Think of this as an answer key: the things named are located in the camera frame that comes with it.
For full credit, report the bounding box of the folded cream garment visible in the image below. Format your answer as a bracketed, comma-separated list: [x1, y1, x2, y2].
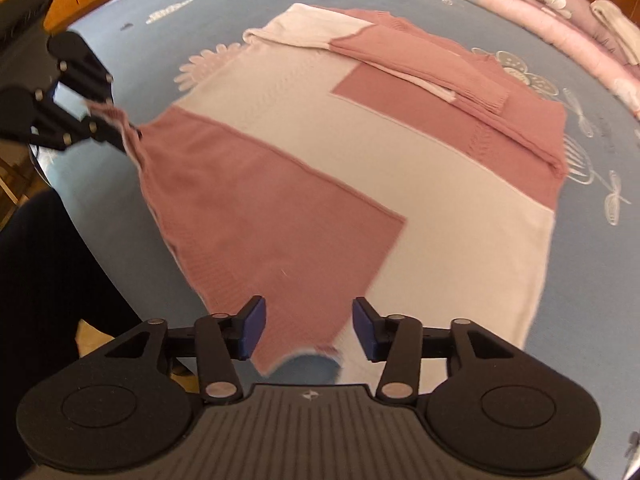
[590, 0, 640, 67]

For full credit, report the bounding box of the pink and white sweater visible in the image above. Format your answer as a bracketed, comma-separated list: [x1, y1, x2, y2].
[82, 2, 569, 387]

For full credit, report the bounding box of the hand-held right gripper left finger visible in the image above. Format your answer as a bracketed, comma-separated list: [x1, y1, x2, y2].
[105, 296, 267, 406]

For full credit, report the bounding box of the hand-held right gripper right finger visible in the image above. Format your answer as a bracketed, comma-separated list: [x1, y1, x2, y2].
[352, 297, 516, 405]

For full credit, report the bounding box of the blue floral bed sheet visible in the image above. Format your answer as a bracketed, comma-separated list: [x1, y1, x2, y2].
[37, 0, 640, 480]

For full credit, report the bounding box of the pink floral quilt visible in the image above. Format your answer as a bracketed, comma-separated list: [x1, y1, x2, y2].
[335, 0, 640, 122]

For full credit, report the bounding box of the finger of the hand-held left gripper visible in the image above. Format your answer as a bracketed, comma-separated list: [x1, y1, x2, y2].
[27, 89, 132, 153]
[46, 31, 115, 107]

